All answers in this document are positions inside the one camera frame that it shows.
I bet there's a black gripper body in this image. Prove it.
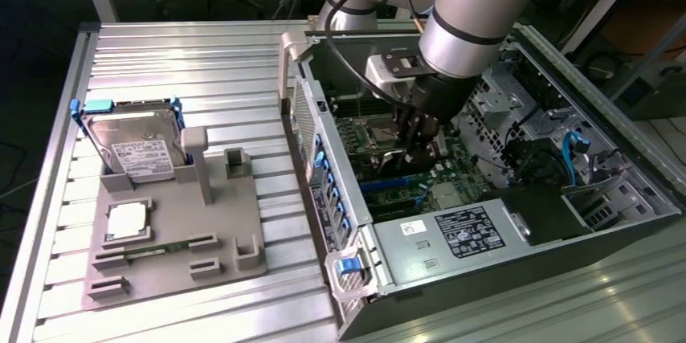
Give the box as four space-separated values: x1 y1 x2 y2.
399 71 482 127

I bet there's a graphics card with metal bracket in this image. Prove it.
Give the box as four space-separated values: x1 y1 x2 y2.
349 145 435 180

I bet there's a CPU socket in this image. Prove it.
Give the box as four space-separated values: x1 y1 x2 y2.
361 115 402 147

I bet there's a green motherboard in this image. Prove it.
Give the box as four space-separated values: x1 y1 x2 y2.
327 89 498 224

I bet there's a perforated metal disk bay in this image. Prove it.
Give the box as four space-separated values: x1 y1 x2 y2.
452 71 542 167

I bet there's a silver chipset heatsink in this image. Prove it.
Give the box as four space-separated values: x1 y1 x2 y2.
430 183 463 204

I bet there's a blue expansion slot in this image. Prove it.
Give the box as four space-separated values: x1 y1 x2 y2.
357 178 411 194

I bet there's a blue expansion card retainer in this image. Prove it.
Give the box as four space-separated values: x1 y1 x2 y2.
312 133 355 242

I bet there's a grey power supply unit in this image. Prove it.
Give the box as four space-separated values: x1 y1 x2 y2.
371 198 531 288

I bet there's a blue case latch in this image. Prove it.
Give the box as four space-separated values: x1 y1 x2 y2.
331 258 359 279

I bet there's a black open PC case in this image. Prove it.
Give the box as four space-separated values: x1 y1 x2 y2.
279 17 686 342

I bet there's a black equipment box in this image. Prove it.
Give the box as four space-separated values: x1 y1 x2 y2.
615 63 686 121

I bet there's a silver hard disk drive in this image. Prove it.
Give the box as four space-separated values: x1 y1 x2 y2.
87 112 181 186

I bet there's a green RAM stick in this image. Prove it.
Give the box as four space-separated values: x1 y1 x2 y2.
123 239 193 259

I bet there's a silver CPU chip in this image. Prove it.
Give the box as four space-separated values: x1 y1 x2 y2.
105 202 152 239

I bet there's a grey parts rack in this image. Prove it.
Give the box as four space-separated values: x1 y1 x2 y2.
79 125 269 312

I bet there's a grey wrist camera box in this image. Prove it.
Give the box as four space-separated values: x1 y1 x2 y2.
363 52 430 100

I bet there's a black power wire bundle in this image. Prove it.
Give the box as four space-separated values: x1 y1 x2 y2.
504 137 564 188

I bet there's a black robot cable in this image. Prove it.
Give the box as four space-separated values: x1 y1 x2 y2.
324 0 424 109

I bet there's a blue data wire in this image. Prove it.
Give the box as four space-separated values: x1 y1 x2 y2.
558 128 591 188

